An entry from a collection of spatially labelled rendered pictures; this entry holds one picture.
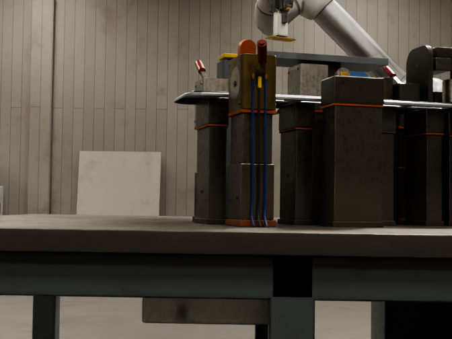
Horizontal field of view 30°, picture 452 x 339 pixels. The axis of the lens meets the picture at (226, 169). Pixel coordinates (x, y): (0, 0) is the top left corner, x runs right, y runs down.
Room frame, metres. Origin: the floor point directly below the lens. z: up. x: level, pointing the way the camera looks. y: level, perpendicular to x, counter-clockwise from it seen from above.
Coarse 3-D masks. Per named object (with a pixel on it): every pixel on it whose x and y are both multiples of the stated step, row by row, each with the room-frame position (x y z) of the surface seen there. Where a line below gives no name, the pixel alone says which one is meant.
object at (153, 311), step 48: (0, 288) 1.49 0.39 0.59; (48, 288) 1.49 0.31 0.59; (96, 288) 1.48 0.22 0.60; (144, 288) 1.48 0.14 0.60; (192, 288) 1.48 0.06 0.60; (240, 288) 1.48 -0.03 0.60; (288, 288) 1.48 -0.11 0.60; (336, 288) 1.48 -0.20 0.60; (384, 288) 1.47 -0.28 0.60; (432, 288) 1.47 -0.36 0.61; (48, 336) 2.94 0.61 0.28; (288, 336) 1.48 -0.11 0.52
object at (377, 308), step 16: (384, 304) 2.76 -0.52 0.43; (400, 304) 2.75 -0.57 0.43; (416, 304) 2.75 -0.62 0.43; (432, 304) 2.75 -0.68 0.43; (448, 304) 2.75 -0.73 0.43; (384, 320) 2.76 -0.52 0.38; (400, 320) 2.75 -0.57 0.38; (416, 320) 2.75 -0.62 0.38; (432, 320) 2.75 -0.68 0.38; (448, 320) 2.75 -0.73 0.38; (384, 336) 2.76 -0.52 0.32; (400, 336) 2.75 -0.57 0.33; (416, 336) 2.75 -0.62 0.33; (432, 336) 2.75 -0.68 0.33; (448, 336) 2.75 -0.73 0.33
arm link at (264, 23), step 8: (256, 8) 2.82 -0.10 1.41; (296, 8) 2.86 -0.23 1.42; (256, 16) 2.85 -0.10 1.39; (264, 16) 2.81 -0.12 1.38; (272, 16) 2.80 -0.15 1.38; (288, 16) 2.85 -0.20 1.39; (296, 16) 2.90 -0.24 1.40; (256, 24) 2.90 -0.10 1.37; (264, 24) 2.85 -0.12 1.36; (272, 24) 2.84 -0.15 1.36; (264, 32) 2.91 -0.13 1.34; (272, 32) 2.90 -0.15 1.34
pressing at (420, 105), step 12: (180, 96) 1.94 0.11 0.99; (192, 96) 1.98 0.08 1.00; (204, 96) 1.98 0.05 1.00; (216, 96) 1.98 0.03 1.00; (228, 96) 1.97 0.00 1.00; (276, 96) 1.92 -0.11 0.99; (288, 96) 1.92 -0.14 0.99; (300, 96) 1.93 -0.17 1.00; (312, 96) 1.95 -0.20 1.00; (396, 108) 2.17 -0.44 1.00; (408, 108) 2.17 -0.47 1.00; (420, 108) 2.16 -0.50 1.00; (444, 108) 2.14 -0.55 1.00
